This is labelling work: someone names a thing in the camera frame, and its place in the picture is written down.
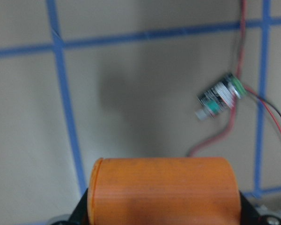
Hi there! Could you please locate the small speed controller board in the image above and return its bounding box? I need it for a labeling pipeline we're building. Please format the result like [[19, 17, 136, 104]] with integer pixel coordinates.
[[195, 73, 246, 120]]

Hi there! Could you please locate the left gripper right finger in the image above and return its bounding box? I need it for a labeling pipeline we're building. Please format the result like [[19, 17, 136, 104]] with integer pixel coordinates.
[[239, 192, 281, 225]]

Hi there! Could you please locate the red black wire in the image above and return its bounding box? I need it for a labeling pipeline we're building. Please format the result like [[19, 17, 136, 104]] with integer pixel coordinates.
[[186, 0, 281, 165]]

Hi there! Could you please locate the plain orange cylinder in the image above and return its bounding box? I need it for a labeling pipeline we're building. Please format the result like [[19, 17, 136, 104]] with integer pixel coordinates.
[[87, 157, 241, 225]]

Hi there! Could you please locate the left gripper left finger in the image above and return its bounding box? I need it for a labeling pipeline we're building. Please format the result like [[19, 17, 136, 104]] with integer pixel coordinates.
[[46, 189, 89, 225]]

